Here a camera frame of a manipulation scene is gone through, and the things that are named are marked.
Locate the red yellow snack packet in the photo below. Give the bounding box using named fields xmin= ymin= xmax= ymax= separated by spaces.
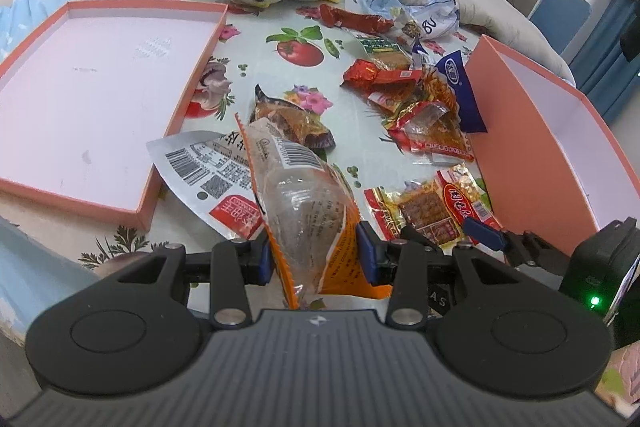
xmin=364 ymin=164 xmax=501 ymax=247

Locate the large pink storage box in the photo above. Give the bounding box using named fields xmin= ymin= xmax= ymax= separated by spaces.
xmin=465 ymin=37 xmax=639 ymax=255

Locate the red foil snack packet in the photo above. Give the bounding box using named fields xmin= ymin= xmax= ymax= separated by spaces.
xmin=342 ymin=58 xmax=423 ymax=100

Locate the blue chair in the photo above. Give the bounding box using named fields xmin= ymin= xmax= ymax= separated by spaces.
xmin=529 ymin=0 xmax=591 ymax=54

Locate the red orange spicy snack packet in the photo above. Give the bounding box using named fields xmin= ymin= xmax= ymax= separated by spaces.
xmin=383 ymin=67 xmax=474 ymax=161

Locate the brown dried-meat snack packet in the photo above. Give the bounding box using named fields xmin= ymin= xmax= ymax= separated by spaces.
xmin=250 ymin=84 xmax=335 ymax=150

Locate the orange clear snack bag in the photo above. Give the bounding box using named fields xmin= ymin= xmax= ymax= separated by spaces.
xmin=238 ymin=118 xmax=392 ymax=310

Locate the pink box lid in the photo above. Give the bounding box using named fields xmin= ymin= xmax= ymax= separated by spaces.
xmin=1 ymin=0 xmax=227 ymax=229

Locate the blue curtain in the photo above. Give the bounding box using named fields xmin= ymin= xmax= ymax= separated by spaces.
xmin=570 ymin=0 xmax=639 ymax=124

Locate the dark blue snack wrapper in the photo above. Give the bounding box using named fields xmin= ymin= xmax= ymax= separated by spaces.
xmin=436 ymin=51 xmax=487 ymax=133

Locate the white blue crumpled bag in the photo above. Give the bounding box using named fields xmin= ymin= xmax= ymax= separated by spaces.
xmin=398 ymin=0 xmax=460 ymax=41

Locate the red long snack packet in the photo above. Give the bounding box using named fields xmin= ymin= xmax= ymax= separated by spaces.
xmin=319 ymin=4 xmax=394 ymax=35

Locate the green white biscuit packet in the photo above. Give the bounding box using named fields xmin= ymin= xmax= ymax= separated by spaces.
xmin=356 ymin=35 xmax=411 ymax=70

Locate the silver barcode snack packet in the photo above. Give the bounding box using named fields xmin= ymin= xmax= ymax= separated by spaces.
xmin=146 ymin=130 xmax=262 ymax=241

